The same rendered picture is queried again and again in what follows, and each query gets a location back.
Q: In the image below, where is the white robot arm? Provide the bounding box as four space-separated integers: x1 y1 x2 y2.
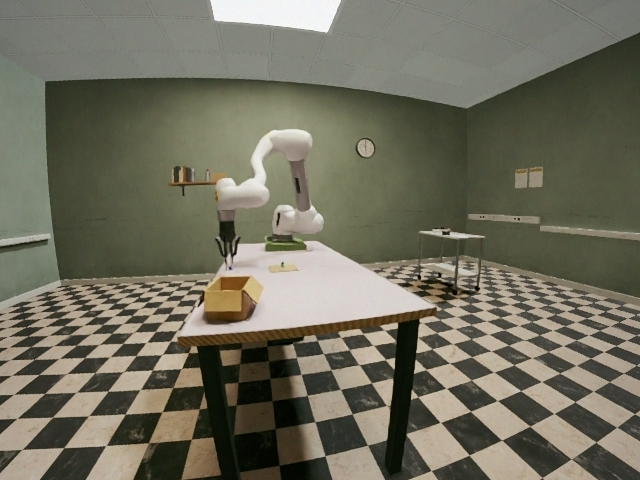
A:
215 130 324 243

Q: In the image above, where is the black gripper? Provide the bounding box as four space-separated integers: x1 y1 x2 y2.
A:
215 221 240 271

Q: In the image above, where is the tan square mat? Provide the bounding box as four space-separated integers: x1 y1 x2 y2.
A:
268 264 299 273

